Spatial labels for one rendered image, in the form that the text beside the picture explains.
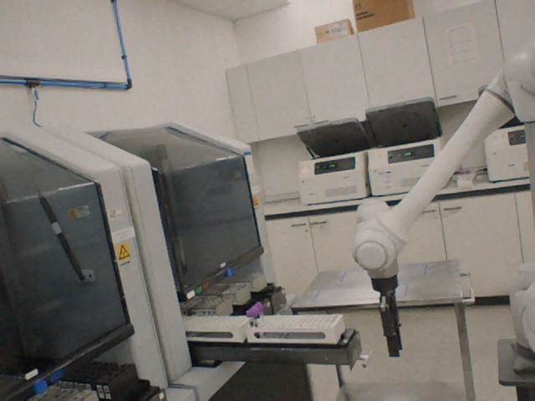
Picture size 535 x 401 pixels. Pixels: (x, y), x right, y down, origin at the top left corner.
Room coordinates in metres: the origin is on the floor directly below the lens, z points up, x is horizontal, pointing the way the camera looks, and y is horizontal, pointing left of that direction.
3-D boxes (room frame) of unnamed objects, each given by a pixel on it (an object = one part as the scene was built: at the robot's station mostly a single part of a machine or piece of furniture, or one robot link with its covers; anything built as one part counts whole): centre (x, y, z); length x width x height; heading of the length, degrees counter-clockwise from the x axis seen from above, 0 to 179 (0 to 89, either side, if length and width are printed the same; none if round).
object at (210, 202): (1.91, 0.41, 1.28); 0.61 x 0.51 x 0.63; 154
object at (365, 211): (1.29, -0.28, 1.14); 0.13 x 0.11 x 0.16; 163
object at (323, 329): (1.44, -0.02, 0.83); 0.30 x 0.10 x 0.06; 64
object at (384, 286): (1.30, -0.29, 0.95); 0.08 x 0.07 x 0.09; 154
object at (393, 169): (3.77, -1.18, 1.24); 0.62 x 0.56 x 0.69; 154
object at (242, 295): (1.87, 0.16, 0.85); 0.12 x 0.02 x 0.06; 153
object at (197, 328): (1.58, 0.27, 0.83); 0.30 x 0.10 x 0.06; 64
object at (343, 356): (1.50, 0.11, 0.78); 0.73 x 0.14 x 0.09; 64
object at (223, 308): (1.73, 0.23, 0.85); 0.12 x 0.02 x 0.06; 154
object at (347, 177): (4.02, -0.66, 1.22); 0.62 x 0.56 x 0.64; 152
